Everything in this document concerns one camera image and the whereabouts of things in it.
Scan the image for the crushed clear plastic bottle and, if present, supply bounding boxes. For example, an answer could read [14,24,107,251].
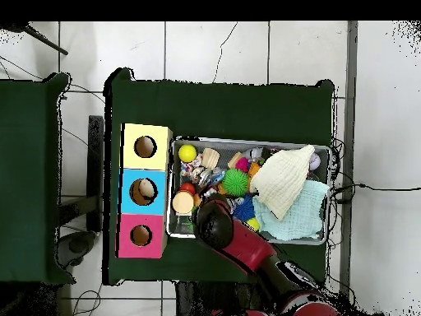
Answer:
[198,167,226,187]

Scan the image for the wooden box with three holes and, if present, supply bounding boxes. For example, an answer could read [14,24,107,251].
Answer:
[114,123,173,259]

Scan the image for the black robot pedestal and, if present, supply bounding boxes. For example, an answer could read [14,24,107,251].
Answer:
[175,281,274,316]

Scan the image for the beige ball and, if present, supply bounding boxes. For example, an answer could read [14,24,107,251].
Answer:
[137,179,157,200]

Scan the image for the light blue waffle cloth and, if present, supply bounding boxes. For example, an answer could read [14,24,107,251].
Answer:
[252,179,331,241]

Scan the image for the plain green spiky ball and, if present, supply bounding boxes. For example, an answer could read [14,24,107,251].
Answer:
[221,168,250,198]

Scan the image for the cream waffle cloth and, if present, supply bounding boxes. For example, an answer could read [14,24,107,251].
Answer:
[249,143,316,221]

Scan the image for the neighbouring green covered table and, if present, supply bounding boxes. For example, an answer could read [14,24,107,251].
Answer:
[0,72,75,286]

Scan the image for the shallow wire mesh bin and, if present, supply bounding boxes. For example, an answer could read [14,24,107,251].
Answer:
[165,136,332,246]

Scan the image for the red tomato ball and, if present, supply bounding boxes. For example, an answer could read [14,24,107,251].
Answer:
[178,181,197,196]

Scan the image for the small yellow ball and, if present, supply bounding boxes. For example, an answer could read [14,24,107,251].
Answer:
[245,216,261,233]

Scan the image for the ribbed wooden piece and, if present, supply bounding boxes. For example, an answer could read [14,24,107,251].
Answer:
[201,147,220,170]

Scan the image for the dark green table cloth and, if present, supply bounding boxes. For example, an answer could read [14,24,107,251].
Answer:
[103,67,336,287]

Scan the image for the large yellow ball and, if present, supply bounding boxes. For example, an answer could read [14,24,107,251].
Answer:
[178,143,198,164]

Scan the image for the blue spiky ball with eyes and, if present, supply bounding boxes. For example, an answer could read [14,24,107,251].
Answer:
[232,195,257,222]

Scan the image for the black tripod leg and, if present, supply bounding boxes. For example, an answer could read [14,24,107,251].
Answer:
[0,21,69,56]

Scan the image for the toy burger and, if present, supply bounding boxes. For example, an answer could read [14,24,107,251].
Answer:
[171,190,196,216]

